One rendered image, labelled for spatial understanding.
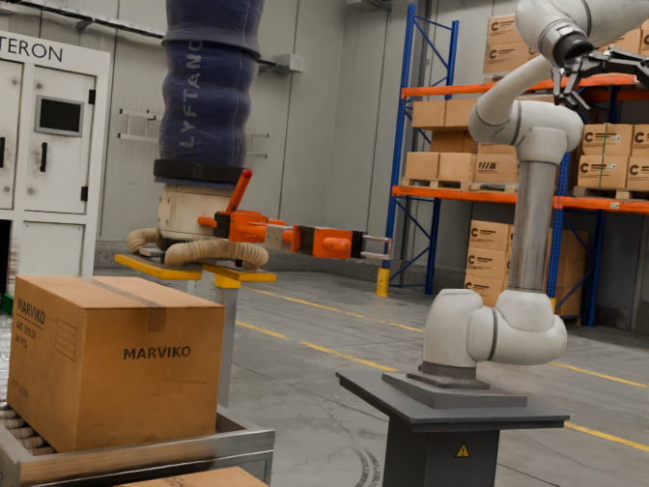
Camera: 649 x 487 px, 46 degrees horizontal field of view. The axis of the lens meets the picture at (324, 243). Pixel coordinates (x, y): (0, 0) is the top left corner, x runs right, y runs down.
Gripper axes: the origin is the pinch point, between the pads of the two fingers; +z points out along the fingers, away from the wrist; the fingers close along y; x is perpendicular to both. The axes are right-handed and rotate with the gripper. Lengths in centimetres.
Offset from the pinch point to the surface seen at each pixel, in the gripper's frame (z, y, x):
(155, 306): -35, -110, 39
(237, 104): -46, -70, -2
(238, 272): -19, -84, 24
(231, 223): -14, -79, 5
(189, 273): -16, -93, 16
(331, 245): 16, -61, -6
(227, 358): -70, -111, 105
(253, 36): -58, -61, -10
